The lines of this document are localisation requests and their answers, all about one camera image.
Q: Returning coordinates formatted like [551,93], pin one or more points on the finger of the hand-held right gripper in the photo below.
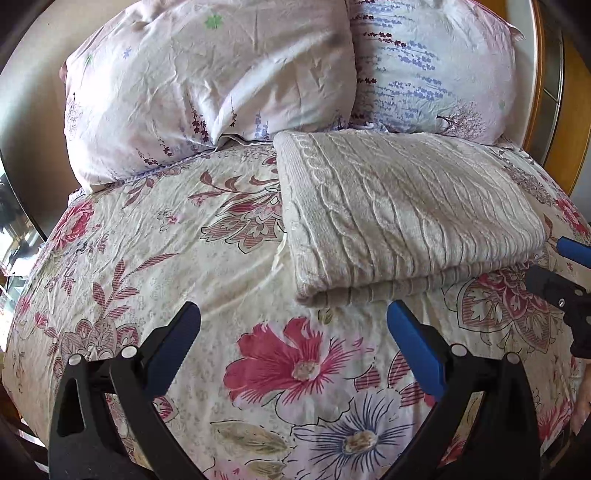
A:
[551,284]
[572,249]

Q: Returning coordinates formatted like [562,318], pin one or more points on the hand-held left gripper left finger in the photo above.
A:
[173,350]

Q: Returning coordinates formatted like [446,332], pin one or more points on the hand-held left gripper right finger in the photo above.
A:
[415,350]

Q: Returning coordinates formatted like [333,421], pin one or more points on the person's right hand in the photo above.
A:
[584,406]

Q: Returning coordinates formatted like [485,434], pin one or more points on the floral bed sheet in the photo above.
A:
[161,258]

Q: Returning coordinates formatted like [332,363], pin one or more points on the wooden headboard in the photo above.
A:
[577,92]

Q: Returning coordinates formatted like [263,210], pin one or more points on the black flat panel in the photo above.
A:
[23,194]

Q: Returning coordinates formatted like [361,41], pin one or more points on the lavender print pillow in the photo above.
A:
[429,69]

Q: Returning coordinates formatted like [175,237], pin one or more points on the pink floral pillow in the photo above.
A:
[184,78]

